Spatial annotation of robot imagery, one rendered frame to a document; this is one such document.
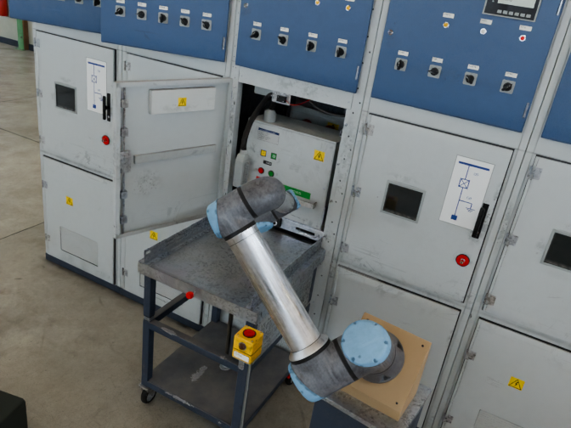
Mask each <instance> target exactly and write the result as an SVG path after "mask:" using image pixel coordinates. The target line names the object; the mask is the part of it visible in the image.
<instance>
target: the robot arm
mask: <svg viewBox="0 0 571 428"><path fill-rule="evenodd" d="M300 206H301V205H300V203H299V201H298V199H297V197H296V196H295V194H294V192H293V191H292V190H291V189H289V190H286V189H285V186H284V185H283V183H282V182H281V181H280V180H279V179H277V178H275V177H269V176H267V177H259V178H256V179H253V180H251V181H249V182H247V183H244V184H242V185H241V186H239V187H238V188H237V189H234V190H233V191H231V192H229V193H227V194H226V195H224V196H223V197H221V198H219V199H216V200H215V201H214V202H212V203H211V204H210V205H209V206H208V207H207V209H206V214H207V217H208V221H209V223H210V225H211V227H212V230H213V232H214V233H215V234H216V236H217V237H218V238H219V239H222V238H224V240H225V241H226V242H227V243H228V244H229V247H230V249H231V250H232V251H233V253H234V254H235V257H236V258H237V260H238V262H239V264H240V265H241V267H242V268H243V270H244V272H245V273H246V276H247V277H248V278H249V280H250V282H251V283H252V286H253V287H254V289H255V291H256V292H257V294H258V296H259V297H260V299H261V301H262V302H263V305H264V306H265V307H266V309H267V311H268V312H269V315H270V316H271V318H272V319H273V321H274V323H275V325H276V326H277V328H278V330H279V331H280V333H281V335H282V336H283V338H284V340H285V342H286V344H287V345H288V347H289V348H290V350H291V352H290V356H289V360H290V361H291V362H290V364H289V365H288V370H289V373H290V374H291V378H292V380H293V382H294V384H295V386H296V387H297V389H298V390H299V391H300V392H301V394H302V395H303V396H304V397H305V398H306V399H307V400H308V401H310V402H317V401H319V400H320V399H323V398H326V397H328V396H329V395H331V394H332V393H334V392H336V391H339V390H341V389H342V388H343V387H345V386H348V385H350V384H352V383H353V382H355V381H356V380H359V379H361V378H363V379H365V380H367V381H369V382H372V383H377V384H381V383H386V382H389V381H390V380H392V379H394V378H395V377H396V376H397V375H398V374H399V373H400V371H401V369H402V368H403V366H404V348H403V346H402V344H401V343H400V341H399V339H398V338H397V337H396V336H395V335H394V334H392V333H391V332H389V331H387V330H385V329H384V328H383V327H382V326H381V325H379V324H378V323H376V322H374V321H371V320H366V319H362V320H358V321H355V322H353V323H351V324H350V325H349V326H348V327H347V328H346V329H345V330H344V332H343V334H342V335H340V336H338V337H337V338H336V339H334V340H332V341H331V340H330V338H329V337H328V335H325V334H321V333H320V332H319V331H318V330H317V329H316V327H315V325H314V323H313V321H312V319H311V318H310V317H309V315H308V313H307V311H306V309H305V308H304V306H303V304H302V303H301V301H300V299H299V298H298V296H297V294H296V292H295V291H294V289H293V288H292V286H291V284H290V282H289V280H288V278H287V277H286V275H285V274H284V272H283V270H282V268H281V267H280V265H279V263H278V262H277V260H276V258H275V257H274V254H273V253H272V251H271V250H270V249H269V246H268V244H267V243H266V241H265V239H264V238H263V236H262V234H261V233H264V232H266V231H268V230H270V229H271V228H272V227H273V226H274V224H273V222H276V221H277V220H279V219H281V218H282V217H284V216H286V215H287V214H289V213H291V212H293V211H295V210H297V209H298V208H299V207H300Z"/></svg>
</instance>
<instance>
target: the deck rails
mask: <svg viewBox="0 0 571 428"><path fill-rule="evenodd" d="M210 231H212V227H211V225H210V223H209V221H208V217H204V218H202V219H201V220H200V221H198V222H195V223H193V224H191V225H189V226H188V227H187V228H184V229H182V230H180V231H179V232H177V233H175V234H173V235H171V236H169V237H168V238H166V239H164V240H162V241H160V242H159V243H157V244H155V245H152V246H151V247H149V248H148V249H146V250H144V262H143V264H145V265H147V266H149V267H150V266H152V265H153V264H155V263H157V262H159V261H160V260H162V259H163V258H165V257H167V256H169V255H171V254H172V253H173V252H175V251H177V250H179V249H181V248H183V247H184V246H186V245H187V244H189V243H191V242H192V241H194V240H196V239H198V238H200V237H201V236H202V235H204V234H206V233H208V232H210ZM321 240H322V237H321V238H320V239H318V240H317V241H316V242H315V243H314V244H312V245H311V246H310V247H309V248H308V249H306V250H305V251H304V252H303V253H302V254H301V255H300V256H299V257H298V258H297V259H296V260H294V261H293V262H292V263H291V264H290V265H288V266H287V267H286V268H285V269H284V270H283V272H284V274H285V275H286V277H287V278H290V277H291V276H292V275H293V274H294V273H295V272H296V271H297V270H298V269H299V268H300V267H301V266H303V265H304V264H305V263H306V262H307V261H308V260H309V259H310V258H312V257H313V256H314V255H315V254H316V253H317V252H318V251H319V250H321V249H320V245H321ZM147 251H150V253H148V254H146V252H147ZM261 303H262V301H261V299H260V297H259V296H258V294H257V293H256V294H255V295H254V296H252V300H251V301H250V302H249V303H248V304H246V305H245V306H244V308H246V309H248V310H250V311H253V310H254V309H255V308H256V307H257V306H259V305H260V304H261Z"/></svg>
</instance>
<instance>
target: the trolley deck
mask: <svg viewBox="0 0 571 428"><path fill-rule="evenodd" d="M261 234H262V236H263V238H264V239H265V241H266V243H267V244H268V246H269V249H270V250H271V251H272V253H273V254H274V257H275V258H276V260H277V262H278V263H279V265H280V267H281V268H282V270H284V269H285V268H286V267H287V266H288V265H290V264H291V263H292V262H293V261H294V260H296V259H297V258H298V257H299V256H300V255H301V254H302V253H303V252H304V251H305V250H306V249H308V248H309V247H310V246H311V245H307V244H304V243H302V242H300V241H297V240H294V239H291V238H288V237H285V236H284V235H281V234H277V233H275V232H272V231H269V230H268V231H266V232H264V233H261ZM324 259H325V251H323V250H319V251H318V252H317V253H316V254H315V255H314V256H313V257H312V258H310V259H309V260H308V261H307V262H306V263H305V264H304V265H303V266H301V267H300V268H299V269H298V270H297V271H296V272H295V273H294V274H293V275H292V276H291V277H290V278H289V279H288V280H289V282H290V284H291V286H292V288H293V289H295V288H296V287H297V286H298V285H299V284H300V283H301V282H302V281H303V280H304V279H305V278H307V276H309V274H311V273H312V272H313V271H314V270H315V269H316V268H317V267H318V266H319V265H320V264H321V263H322V262H323V261H324ZM143 262H144V258H142V259H140V260H139V261H138V273H141V274H143V275H145V276H147V277H149V278H152V279H154V280H156V281H159V282H161V283H163V284H166V285H168V286H170V287H172V288H174V289H176V290H179V291H181V292H183V293H185V294H186V293H187V292H188V291H192V292H193V291H195V293H194V298H196V299H199V300H201V301H203V302H205V303H208V304H210V305H212V306H214V307H217V308H219V309H221V310H224V311H225V312H227V313H231V314H233V315H235V316H236V317H238V318H242V319H244V320H245V321H248V322H250V323H252V324H255V325H257V324H258V323H259V322H260V321H261V320H262V319H263V318H265V317H266V316H267V315H268V314H269V312H268V311H267V309H266V307H265V306H264V305H263V303H261V304H260V305H259V306H257V307H256V308H255V309H254V310H253V311H250V310H248V309H246V308H244V306H245V305H246V304H248V303H249V302H250V301H251V300H252V296H254V295H255V294H256V293H257V292H256V291H255V289H254V287H253V286H252V283H251V282H250V280H249V278H248V277H247V276H246V273H245V272H244V270H243V268H242V267H241V265H240V264H239V262H238V260H237V258H236V257H235V254H234V253H233V251H232V250H231V249H230V247H229V244H228V243H227V242H226V241H225V240H224V238H222V239H219V238H218V237H217V236H216V234H215V233H214V232H213V230H212V231H210V232H208V233H206V234H204V235H202V236H201V237H200V238H198V239H196V240H194V241H192V242H191V243H189V244H187V245H186V246H184V247H183V248H181V249H179V250H177V251H175V252H173V253H172V254H171V255H169V256H167V257H165V258H163V259H162V260H160V261H159V262H157V263H155V264H153V265H152V266H150V267H149V266H147V265H145V264H143Z"/></svg>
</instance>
